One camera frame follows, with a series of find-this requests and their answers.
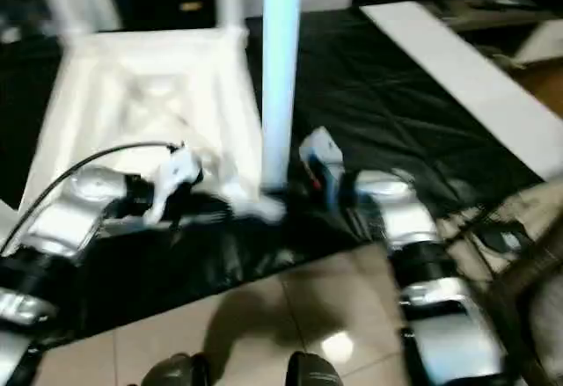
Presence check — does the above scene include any white plastic table top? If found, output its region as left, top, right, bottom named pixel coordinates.
left=19, top=25, right=287, bottom=229

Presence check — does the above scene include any white flat board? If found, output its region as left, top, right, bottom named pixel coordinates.
left=359, top=1, right=563, bottom=181

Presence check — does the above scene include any black wifi router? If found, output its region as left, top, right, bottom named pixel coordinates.
left=476, top=226, right=525, bottom=256

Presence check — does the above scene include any white flat box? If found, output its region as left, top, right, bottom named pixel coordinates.
left=513, top=19, right=563, bottom=65

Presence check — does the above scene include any white cushion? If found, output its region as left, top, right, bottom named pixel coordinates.
left=526, top=278, right=563, bottom=363

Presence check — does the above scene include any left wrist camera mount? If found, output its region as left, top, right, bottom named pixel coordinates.
left=148, top=142, right=207, bottom=225

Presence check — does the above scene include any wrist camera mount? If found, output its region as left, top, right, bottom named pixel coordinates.
left=297, top=125, right=347, bottom=212
left=148, top=142, right=207, bottom=225

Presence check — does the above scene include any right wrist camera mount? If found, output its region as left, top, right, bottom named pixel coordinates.
left=297, top=125, right=347, bottom=212

